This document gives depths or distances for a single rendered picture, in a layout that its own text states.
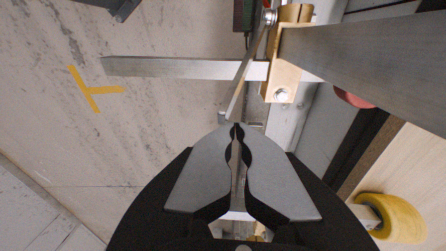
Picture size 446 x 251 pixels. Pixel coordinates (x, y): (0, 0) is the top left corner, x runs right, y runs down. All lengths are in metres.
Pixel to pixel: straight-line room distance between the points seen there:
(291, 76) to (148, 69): 0.23
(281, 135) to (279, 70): 0.41
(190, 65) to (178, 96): 1.00
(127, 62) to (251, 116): 0.34
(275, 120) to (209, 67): 0.39
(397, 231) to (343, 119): 0.23
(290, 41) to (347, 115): 0.30
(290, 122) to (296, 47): 0.45
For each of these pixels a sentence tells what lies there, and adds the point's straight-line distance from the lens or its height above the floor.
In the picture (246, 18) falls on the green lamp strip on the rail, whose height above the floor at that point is 0.70.
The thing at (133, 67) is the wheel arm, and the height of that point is 0.86.
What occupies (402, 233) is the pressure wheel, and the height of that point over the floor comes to 0.98.
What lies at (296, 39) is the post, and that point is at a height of 0.93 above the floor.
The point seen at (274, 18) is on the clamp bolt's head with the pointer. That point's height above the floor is 0.85.
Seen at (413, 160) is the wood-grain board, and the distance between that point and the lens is 0.44.
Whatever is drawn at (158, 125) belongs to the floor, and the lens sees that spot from 1.48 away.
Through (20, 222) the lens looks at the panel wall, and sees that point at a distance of 3.22.
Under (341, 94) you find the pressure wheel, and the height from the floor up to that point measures 0.89.
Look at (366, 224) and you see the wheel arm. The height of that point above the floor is 0.96.
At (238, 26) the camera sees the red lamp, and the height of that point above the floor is 0.70.
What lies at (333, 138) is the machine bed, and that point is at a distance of 0.50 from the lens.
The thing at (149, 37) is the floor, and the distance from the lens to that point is 1.25.
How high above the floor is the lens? 1.11
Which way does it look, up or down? 58 degrees down
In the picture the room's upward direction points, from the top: 174 degrees counter-clockwise
